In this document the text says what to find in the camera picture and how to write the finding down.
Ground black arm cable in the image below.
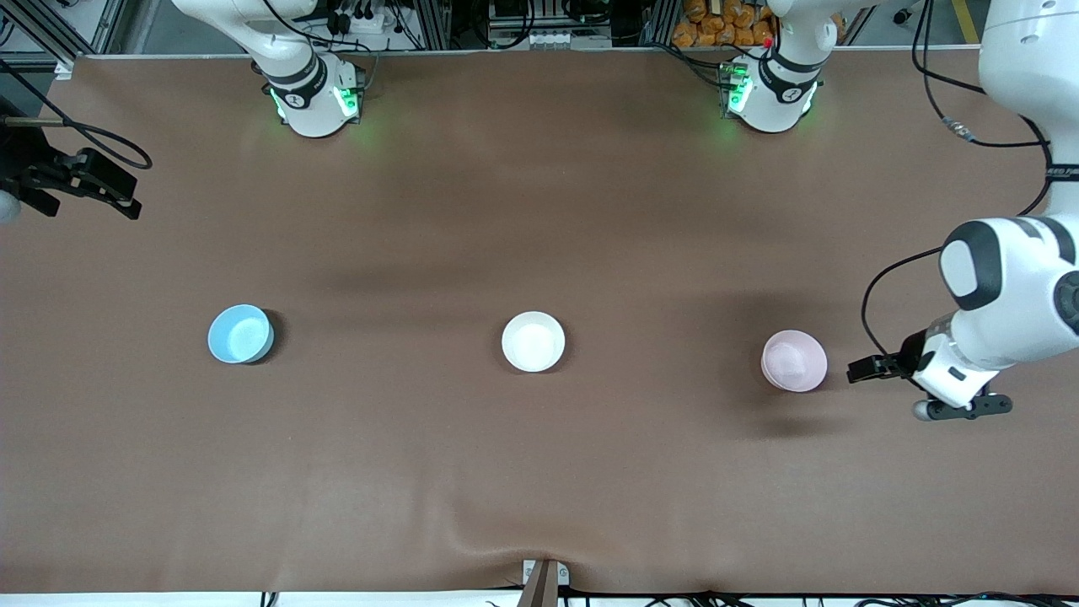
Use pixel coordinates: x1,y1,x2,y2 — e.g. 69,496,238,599
861,0,1056,363
0,59,153,171

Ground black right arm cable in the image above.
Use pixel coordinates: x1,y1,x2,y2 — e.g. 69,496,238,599
0,59,153,171

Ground metal bracket with post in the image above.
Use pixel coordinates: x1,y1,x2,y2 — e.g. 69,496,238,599
522,558,571,607

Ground pink bowl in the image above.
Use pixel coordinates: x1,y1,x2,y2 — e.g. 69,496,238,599
761,330,829,394

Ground aluminium frame post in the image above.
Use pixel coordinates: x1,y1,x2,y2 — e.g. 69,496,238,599
639,0,679,47
411,0,453,51

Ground light blue bowl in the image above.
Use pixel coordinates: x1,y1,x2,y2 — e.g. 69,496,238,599
207,303,275,365

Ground brown table mat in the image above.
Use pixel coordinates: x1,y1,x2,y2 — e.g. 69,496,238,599
0,46,1079,595

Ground orange packaged snacks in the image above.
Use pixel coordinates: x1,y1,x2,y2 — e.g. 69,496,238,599
672,0,776,48

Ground white power strip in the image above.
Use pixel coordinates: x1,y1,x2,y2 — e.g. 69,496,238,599
333,7,397,35

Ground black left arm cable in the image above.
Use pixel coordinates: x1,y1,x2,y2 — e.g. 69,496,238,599
861,0,1056,363

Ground white bowl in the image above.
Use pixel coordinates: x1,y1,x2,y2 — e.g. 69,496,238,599
502,311,566,373

